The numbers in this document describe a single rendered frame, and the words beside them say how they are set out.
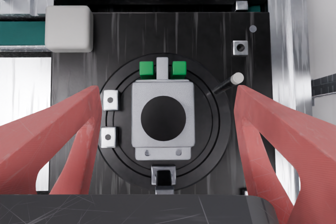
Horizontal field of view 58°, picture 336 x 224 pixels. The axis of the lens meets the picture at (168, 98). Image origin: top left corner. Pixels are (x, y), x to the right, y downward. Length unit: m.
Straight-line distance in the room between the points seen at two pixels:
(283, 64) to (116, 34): 0.19
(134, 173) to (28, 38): 0.20
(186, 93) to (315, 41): 0.32
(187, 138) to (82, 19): 0.18
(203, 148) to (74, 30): 0.18
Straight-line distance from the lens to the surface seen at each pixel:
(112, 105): 0.29
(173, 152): 0.24
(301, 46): 0.38
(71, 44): 0.33
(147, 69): 0.26
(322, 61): 0.50
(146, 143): 0.21
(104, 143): 0.29
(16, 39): 0.40
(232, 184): 0.34
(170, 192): 0.23
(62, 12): 0.34
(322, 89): 0.40
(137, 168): 0.31
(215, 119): 0.31
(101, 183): 0.33
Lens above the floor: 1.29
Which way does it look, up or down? 85 degrees down
